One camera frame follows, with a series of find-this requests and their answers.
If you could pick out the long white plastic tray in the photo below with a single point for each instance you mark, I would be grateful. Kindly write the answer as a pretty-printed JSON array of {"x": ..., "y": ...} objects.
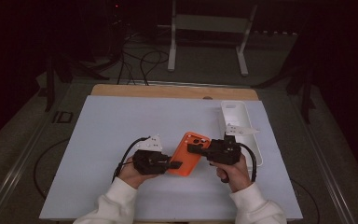
[{"x": 237, "y": 115}]

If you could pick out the metal floor rail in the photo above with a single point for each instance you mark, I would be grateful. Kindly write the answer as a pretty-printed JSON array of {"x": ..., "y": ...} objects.
[
  {"x": 15, "y": 177},
  {"x": 329, "y": 174}
]

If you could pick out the orange phone case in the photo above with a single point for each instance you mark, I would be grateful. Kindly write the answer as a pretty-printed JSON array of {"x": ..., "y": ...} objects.
[{"x": 186, "y": 158}]

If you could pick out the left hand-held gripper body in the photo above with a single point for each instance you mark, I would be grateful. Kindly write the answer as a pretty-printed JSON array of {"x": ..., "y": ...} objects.
[{"x": 150, "y": 161}]

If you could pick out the black tripod stand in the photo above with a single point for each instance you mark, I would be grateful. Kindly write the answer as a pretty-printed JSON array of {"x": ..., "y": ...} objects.
[
  {"x": 306, "y": 93},
  {"x": 50, "y": 87}
]

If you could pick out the person's left hand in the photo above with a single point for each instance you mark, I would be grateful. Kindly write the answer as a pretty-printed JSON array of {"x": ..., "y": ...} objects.
[{"x": 130, "y": 174}]

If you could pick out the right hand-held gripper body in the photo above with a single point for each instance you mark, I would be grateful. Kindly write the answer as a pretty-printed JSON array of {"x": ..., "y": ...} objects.
[{"x": 225, "y": 152}]

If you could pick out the pale blue board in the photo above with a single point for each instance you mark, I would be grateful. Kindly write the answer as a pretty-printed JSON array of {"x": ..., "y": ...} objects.
[{"x": 105, "y": 124}]

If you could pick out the white metal stand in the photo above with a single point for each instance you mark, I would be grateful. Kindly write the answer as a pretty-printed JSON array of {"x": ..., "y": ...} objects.
[{"x": 211, "y": 23}]

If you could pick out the person's right hand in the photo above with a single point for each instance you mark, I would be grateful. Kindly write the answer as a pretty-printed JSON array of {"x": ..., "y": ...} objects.
[{"x": 236, "y": 175}]

